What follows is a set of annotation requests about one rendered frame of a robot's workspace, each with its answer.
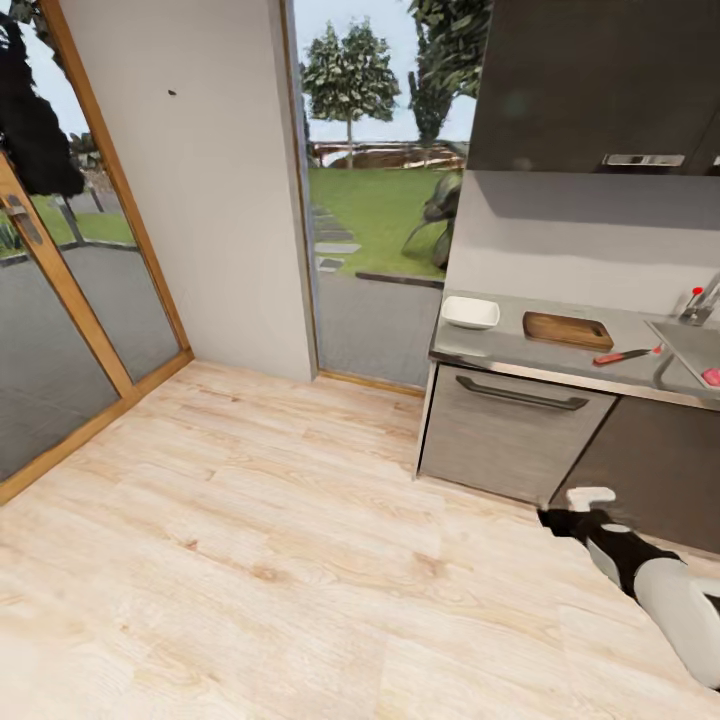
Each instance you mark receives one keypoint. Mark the door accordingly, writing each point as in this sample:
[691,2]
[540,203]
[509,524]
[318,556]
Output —
[87,324]

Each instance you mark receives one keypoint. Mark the dishwasher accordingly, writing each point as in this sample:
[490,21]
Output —
[510,434]

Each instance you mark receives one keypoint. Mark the cutting board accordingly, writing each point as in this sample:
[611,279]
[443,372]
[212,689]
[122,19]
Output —
[567,329]

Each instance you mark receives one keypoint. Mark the fixed window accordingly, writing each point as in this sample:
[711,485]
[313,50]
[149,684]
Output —
[383,96]

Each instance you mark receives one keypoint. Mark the cabinet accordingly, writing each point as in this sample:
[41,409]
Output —
[600,86]

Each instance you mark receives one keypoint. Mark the bowl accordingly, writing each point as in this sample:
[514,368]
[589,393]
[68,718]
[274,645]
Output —
[472,314]

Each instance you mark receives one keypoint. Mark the drop in sink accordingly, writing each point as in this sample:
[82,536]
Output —
[696,346]

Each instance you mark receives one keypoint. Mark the parer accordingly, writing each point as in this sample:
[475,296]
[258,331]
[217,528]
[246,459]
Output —
[618,356]

